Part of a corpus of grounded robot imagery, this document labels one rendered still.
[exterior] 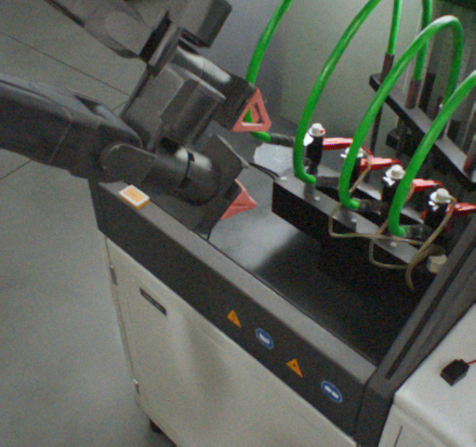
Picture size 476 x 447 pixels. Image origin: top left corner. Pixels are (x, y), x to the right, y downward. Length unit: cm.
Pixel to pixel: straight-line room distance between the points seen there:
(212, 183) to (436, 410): 43
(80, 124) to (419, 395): 58
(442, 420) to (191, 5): 61
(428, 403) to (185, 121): 50
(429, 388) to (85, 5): 66
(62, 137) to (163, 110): 11
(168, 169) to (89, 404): 145
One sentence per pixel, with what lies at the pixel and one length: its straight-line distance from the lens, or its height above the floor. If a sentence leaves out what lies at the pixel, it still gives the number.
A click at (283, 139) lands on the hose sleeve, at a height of 113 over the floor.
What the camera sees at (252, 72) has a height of 128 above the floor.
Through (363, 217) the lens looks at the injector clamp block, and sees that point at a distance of 110.
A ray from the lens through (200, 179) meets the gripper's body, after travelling 68.
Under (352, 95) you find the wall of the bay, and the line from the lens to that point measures 140.
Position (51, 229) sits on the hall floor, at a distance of 253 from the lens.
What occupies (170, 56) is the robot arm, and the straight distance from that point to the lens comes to 80.
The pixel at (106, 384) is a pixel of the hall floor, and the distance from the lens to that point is 206.
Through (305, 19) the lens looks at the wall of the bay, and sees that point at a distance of 141.
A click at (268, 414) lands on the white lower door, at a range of 123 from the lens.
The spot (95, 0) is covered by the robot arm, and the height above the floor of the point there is 139.
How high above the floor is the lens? 174
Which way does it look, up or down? 44 degrees down
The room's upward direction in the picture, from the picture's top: straight up
